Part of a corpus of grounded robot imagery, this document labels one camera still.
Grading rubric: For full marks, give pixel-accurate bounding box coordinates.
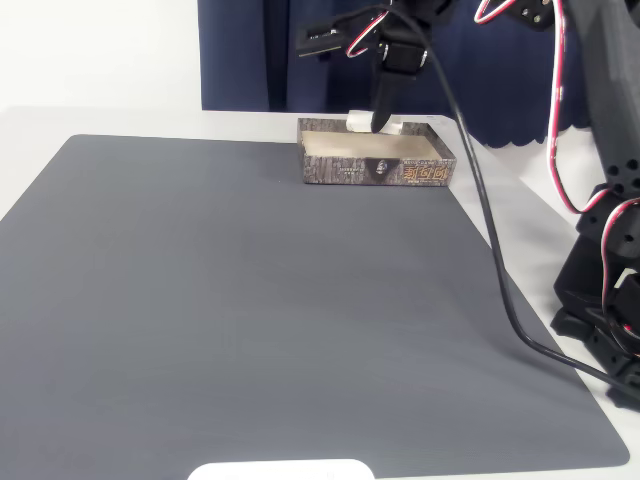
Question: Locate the white rectangular block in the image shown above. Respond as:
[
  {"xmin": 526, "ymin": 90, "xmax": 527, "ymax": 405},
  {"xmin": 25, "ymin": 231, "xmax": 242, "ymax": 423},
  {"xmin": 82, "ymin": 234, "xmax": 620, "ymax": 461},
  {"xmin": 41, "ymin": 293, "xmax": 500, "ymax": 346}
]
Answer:
[{"xmin": 346, "ymin": 108, "xmax": 404, "ymax": 136}]

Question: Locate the bark patterned cardboard box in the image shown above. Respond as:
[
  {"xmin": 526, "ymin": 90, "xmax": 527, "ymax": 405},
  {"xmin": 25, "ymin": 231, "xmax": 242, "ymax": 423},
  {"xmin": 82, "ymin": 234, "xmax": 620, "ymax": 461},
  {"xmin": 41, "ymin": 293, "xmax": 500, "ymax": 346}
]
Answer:
[{"xmin": 297, "ymin": 117, "xmax": 458, "ymax": 187}]

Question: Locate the navy blue curtain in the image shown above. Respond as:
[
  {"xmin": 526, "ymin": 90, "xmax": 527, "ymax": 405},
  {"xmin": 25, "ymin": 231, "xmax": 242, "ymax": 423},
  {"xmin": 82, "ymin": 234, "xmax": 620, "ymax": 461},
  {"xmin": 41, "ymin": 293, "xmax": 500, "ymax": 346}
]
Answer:
[{"xmin": 197, "ymin": 0, "xmax": 599, "ymax": 149}]

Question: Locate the grey textured mat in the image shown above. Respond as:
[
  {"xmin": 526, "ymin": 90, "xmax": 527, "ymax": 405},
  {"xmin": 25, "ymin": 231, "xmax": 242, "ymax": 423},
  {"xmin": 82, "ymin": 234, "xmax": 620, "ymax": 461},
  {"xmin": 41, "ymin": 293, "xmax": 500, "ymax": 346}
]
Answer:
[{"xmin": 0, "ymin": 133, "xmax": 631, "ymax": 474}]

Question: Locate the white rounded plastic device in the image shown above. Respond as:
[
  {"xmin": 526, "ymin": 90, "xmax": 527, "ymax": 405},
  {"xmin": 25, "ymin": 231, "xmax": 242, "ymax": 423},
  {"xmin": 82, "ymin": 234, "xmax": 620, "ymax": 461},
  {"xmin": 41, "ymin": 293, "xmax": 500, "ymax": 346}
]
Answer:
[{"xmin": 187, "ymin": 457, "xmax": 376, "ymax": 480}]

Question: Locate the red white servo wire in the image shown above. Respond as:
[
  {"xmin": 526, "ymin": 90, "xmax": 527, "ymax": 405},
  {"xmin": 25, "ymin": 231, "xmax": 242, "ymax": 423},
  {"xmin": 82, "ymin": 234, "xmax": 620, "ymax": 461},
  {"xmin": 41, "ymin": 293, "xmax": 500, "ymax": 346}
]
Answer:
[
  {"xmin": 344, "ymin": 7, "xmax": 394, "ymax": 59},
  {"xmin": 598, "ymin": 198, "xmax": 640, "ymax": 359},
  {"xmin": 473, "ymin": 0, "xmax": 609, "ymax": 215}
]

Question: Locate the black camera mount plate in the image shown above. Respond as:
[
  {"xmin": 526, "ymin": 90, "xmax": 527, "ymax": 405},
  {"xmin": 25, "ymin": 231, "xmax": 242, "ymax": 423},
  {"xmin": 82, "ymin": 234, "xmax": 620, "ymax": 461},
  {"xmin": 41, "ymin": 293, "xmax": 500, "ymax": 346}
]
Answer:
[{"xmin": 294, "ymin": 19, "xmax": 381, "ymax": 60}]

